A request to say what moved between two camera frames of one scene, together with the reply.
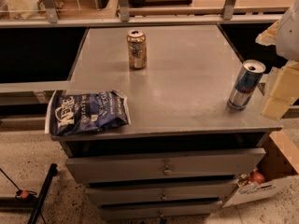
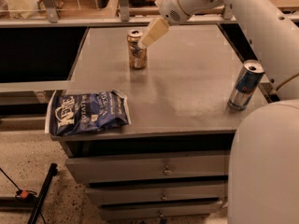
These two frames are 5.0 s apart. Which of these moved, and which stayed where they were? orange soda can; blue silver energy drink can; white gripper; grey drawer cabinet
Moved: white gripper
Stayed: orange soda can; grey drawer cabinet; blue silver energy drink can
